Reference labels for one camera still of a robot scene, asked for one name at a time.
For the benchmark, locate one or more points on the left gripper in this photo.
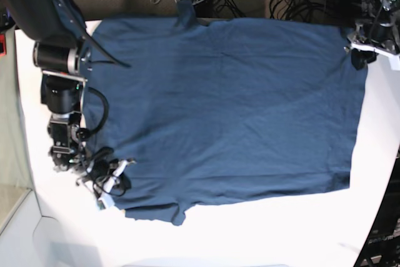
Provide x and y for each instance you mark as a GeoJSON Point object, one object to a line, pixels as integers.
{"type": "Point", "coordinates": [377, 30]}

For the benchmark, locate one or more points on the red black device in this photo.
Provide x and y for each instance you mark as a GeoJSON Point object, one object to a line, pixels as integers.
{"type": "Point", "coordinates": [3, 50]}

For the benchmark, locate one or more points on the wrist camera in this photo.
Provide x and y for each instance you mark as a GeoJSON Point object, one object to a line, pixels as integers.
{"type": "Point", "coordinates": [105, 202]}
{"type": "Point", "coordinates": [395, 63]}

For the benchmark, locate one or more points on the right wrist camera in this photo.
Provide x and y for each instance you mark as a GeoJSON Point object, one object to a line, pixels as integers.
{"type": "Point", "coordinates": [105, 202]}

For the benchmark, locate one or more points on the dark blue t-shirt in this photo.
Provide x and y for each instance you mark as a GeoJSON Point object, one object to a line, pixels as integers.
{"type": "Point", "coordinates": [231, 111]}

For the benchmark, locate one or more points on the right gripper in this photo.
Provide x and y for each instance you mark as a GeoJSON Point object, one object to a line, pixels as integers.
{"type": "Point", "coordinates": [69, 152]}

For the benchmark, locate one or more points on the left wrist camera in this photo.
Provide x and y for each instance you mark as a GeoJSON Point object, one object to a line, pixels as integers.
{"type": "Point", "coordinates": [395, 63]}

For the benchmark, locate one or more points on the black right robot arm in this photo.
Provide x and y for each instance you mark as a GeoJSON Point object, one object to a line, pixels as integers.
{"type": "Point", "coordinates": [62, 50]}

